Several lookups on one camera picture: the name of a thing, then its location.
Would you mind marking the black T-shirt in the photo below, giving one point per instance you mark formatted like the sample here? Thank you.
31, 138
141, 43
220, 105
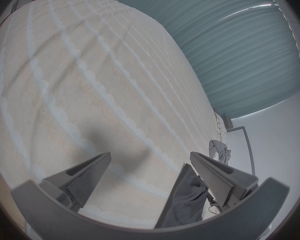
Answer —
185, 199

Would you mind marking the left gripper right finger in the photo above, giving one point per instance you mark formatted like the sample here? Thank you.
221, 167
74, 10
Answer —
222, 181

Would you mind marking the grey bedside table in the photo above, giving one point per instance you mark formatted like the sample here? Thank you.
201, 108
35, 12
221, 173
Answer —
228, 123

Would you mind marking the blue-green curtain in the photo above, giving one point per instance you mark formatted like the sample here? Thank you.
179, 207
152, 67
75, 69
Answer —
227, 46

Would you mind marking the white printed pillow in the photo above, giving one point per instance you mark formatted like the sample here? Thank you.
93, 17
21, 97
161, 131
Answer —
221, 129

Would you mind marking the pile of clothes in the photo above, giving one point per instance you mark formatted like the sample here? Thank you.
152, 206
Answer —
218, 151

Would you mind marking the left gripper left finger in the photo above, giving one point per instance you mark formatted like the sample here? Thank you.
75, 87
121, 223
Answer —
85, 179

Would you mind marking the bed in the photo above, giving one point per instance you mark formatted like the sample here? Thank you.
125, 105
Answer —
90, 84

